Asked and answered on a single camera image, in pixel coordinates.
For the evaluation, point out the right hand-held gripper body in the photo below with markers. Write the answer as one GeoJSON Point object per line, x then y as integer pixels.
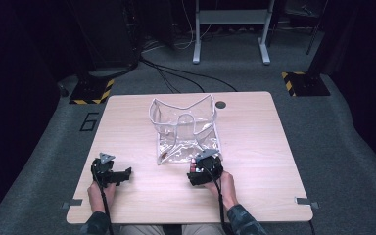
{"type": "Point", "coordinates": [205, 169]}

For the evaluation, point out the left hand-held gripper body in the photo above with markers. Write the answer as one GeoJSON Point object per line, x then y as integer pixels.
{"type": "Point", "coordinates": [103, 169]}

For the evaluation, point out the transparent bag with white trim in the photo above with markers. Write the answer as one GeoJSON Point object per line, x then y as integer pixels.
{"type": "Point", "coordinates": [184, 130]}

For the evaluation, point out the person's right hand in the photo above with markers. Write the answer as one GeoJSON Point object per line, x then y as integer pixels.
{"type": "Point", "coordinates": [223, 189]}

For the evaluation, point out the person's left hand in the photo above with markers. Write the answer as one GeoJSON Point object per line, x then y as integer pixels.
{"type": "Point", "coordinates": [99, 197]}

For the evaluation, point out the grey tape piece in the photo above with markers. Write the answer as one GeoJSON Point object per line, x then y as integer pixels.
{"type": "Point", "coordinates": [305, 201]}
{"type": "Point", "coordinates": [73, 202]}

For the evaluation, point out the person's legs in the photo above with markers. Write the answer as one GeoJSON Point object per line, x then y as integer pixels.
{"type": "Point", "coordinates": [143, 230]}

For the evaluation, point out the black stand base striped edge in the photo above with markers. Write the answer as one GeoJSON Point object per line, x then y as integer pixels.
{"type": "Point", "coordinates": [91, 91]}
{"type": "Point", "coordinates": [306, 84]}

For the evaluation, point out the dark cabinet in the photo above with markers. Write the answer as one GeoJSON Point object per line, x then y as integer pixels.
{"type": "Point", "coordinates": [107, 32]}

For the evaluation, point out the white metal desk frame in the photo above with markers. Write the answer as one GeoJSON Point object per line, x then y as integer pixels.
{"type": "Point", "coordinates": [231, 17]}

